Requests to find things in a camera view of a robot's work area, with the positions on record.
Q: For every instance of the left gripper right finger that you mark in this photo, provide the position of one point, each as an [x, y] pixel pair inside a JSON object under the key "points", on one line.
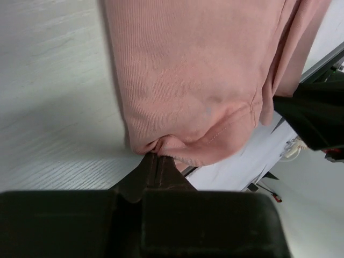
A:
{"points": [[179, 221]]}

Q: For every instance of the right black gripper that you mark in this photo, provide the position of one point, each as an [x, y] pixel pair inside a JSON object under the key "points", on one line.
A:
{"points": [[315, 111]]}

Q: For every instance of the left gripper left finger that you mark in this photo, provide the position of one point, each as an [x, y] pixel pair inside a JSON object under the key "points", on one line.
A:
{"points": [[77, 223]]}

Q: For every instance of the pink t-shirt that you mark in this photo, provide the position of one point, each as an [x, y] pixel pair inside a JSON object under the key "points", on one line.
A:
{"points": [[196, 77]]}

